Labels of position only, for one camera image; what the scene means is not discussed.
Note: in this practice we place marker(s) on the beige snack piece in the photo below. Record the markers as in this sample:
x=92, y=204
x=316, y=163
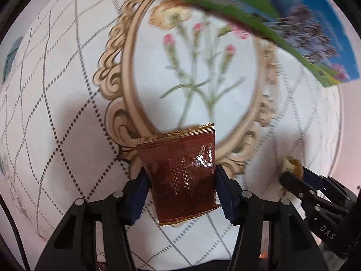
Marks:
x=292, y=165

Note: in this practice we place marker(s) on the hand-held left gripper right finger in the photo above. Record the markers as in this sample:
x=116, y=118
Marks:
x=226, y=199

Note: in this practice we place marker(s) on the white checked floral tablecloth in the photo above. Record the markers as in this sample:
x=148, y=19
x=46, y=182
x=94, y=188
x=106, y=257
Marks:
x=84, y=104

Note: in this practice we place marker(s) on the brown snack packet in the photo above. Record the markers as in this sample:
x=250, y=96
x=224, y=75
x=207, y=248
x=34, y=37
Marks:
x=183, y=175

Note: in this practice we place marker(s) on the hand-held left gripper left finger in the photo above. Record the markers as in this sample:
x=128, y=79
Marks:
x=139, y=200

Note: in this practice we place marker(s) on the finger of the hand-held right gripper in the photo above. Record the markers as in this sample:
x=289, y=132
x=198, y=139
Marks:
x=318, y=179
x=297, y=187

